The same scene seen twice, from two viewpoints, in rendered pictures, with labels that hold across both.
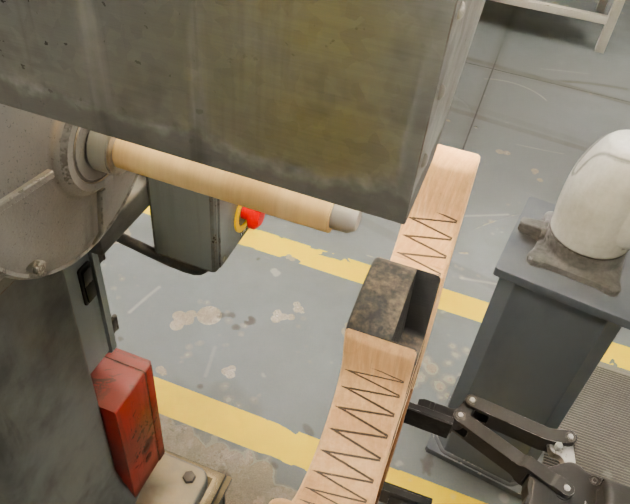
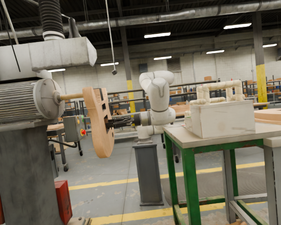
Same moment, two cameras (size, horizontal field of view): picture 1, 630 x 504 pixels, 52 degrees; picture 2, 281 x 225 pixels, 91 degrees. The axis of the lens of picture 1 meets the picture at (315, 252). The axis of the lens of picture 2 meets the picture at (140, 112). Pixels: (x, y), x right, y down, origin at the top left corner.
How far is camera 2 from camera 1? 0.70 m
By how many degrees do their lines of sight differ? 43
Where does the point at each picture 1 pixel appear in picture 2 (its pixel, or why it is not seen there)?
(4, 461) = (34, 183)
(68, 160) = (54, 96)
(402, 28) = (84, 48)
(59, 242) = (52, 110)
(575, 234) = (141, 135)
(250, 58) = (74, 55)
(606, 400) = not seen: hidden behind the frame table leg
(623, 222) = (146, 130)
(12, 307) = (39, 144)
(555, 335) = (147, 155)
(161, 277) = not seen: hidden behind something
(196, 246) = (74, 136)
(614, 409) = not seen: hidden behind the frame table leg
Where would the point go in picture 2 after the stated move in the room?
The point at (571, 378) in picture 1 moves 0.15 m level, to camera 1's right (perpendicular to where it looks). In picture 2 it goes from (154, 163) to (166, 160)
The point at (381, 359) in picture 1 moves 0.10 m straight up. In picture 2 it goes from (96, 92) to (93, 73)
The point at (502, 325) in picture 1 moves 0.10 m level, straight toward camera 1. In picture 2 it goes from (138, 158) to (137, 162)
